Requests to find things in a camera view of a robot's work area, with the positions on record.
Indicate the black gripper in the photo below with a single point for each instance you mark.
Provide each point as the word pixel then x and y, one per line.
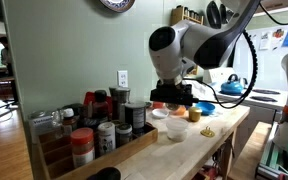
pixel 180 94

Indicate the glass peanut jar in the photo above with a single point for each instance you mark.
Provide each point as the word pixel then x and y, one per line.
pixel 172 107

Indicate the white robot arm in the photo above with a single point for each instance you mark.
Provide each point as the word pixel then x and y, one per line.
pixel 175 49

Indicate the orange jar lid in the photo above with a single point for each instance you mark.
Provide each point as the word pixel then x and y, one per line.
pixel 180 111

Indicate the yellow lid small jar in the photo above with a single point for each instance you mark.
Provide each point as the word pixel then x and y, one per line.
pixel 194 114

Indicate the blue plastic bowl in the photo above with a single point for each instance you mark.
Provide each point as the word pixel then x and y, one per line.
pixel 207 108

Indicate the small glass spice jar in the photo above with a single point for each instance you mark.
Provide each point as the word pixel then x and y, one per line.
pixel 123 134

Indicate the orange lid spice jar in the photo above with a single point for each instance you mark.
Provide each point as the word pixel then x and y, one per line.
pixel 83 151

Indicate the pink lid plastic container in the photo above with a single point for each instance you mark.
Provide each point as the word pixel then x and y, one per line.
pixel 158 105

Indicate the small white dish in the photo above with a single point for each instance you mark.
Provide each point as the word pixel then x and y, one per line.
pixel 160 113

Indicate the dark blue salt canister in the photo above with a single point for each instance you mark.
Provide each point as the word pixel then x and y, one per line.
pixel 135 115

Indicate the steel pepper grinder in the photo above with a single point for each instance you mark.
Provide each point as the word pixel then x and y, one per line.
pixel 121 97

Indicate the gold trivet piece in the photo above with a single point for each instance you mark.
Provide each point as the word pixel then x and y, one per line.
pixel 207 132

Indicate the blue tea kettle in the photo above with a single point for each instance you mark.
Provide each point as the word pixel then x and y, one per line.
pixel 234 85

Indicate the dark bottle black cap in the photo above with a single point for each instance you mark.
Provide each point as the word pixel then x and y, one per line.
pixel 100 106

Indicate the white spice shaker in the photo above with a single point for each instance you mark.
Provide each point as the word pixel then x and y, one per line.
pixel 106 134

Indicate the red plastic object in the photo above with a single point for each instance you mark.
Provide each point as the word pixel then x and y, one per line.
pixel 90 97

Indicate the upper wooden spice rack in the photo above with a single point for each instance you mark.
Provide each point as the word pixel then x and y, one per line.
pixel 184 13

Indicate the white stove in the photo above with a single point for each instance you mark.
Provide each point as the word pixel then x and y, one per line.
pixel 265 105

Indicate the white cap brown bottle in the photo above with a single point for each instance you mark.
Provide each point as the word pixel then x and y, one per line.
pixel 69 123

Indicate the wooden spice tray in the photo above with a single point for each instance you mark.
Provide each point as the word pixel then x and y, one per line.
pixel 57 161

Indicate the white wall outlet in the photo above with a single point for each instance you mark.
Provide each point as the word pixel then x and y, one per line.
pixel 122 78

